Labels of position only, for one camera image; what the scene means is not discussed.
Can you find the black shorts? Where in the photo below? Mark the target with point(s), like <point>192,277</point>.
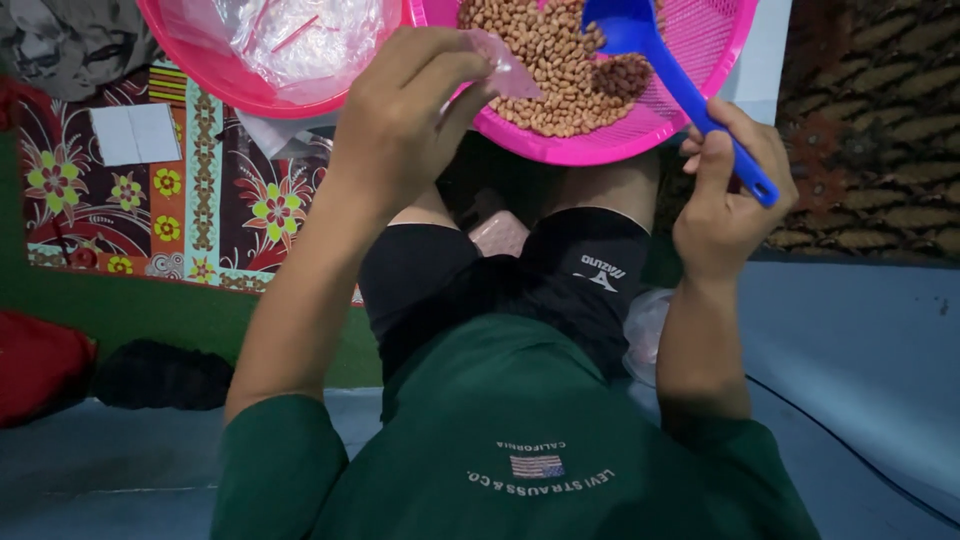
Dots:
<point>562,300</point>

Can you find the person's right leg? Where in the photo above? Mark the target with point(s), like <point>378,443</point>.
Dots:
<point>607,187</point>

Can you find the person's left hand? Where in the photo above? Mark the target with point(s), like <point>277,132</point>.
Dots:
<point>390,127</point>

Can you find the person's left leg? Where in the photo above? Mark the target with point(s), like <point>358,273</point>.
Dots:
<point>427,214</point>

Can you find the grey printed cloth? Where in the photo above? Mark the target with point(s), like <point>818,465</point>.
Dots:
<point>67,45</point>

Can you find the white board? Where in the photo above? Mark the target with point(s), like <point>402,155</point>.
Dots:
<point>765,75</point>

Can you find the grey-blue mattress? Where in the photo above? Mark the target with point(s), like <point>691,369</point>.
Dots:
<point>862,337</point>

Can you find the crumpled clear plastic bag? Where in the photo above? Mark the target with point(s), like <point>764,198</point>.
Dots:
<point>645,337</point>

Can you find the white folded paper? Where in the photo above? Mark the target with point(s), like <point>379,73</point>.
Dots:
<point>135,135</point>

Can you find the person's leg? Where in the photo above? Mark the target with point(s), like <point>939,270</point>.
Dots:
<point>607,187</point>
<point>427,214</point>

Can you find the pink plastic object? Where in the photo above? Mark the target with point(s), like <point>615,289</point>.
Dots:
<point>499,234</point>

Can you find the brown patterned carpet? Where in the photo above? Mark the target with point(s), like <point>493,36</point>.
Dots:
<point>870,127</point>

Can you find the pink plastic basin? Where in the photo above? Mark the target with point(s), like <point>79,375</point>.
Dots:
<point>210,75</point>

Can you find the green shirt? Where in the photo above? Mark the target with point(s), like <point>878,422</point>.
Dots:
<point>510,420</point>

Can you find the small clear plastic bag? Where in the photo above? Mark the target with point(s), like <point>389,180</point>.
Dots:
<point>514,75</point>

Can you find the pink plastic colander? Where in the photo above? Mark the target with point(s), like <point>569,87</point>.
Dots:
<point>712,52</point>

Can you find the blue plastic scoop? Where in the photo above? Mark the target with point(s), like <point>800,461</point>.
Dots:
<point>675,71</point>

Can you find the floral patterned cloth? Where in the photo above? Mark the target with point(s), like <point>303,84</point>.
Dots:
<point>225,210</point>

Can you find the pile of clear plastic bags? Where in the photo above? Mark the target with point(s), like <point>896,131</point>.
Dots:
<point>300,45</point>

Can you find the heap of peanuts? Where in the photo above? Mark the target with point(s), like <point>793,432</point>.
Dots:
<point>555,67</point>

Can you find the red bag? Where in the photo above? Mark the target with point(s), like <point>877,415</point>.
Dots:
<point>37,367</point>

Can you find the person's right hand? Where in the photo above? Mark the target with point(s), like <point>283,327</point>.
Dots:
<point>731,202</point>

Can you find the black cloth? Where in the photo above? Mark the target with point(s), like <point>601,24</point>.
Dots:
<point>161,375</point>

